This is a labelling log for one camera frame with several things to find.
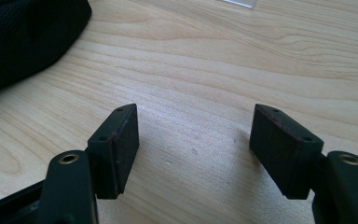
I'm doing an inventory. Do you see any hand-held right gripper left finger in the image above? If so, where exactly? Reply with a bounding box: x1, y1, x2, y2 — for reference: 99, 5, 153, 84
87, 103, 140, 200

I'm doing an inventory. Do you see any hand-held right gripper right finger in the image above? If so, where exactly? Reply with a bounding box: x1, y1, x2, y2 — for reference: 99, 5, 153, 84
249, 104, 324, 201

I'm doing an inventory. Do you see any black mesh fabric bag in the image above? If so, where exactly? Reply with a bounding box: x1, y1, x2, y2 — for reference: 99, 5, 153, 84
0, 0, 93, 108

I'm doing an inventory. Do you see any white object at edge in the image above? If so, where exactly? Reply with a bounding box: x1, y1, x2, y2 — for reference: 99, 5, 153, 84
218, 0, 259, 9

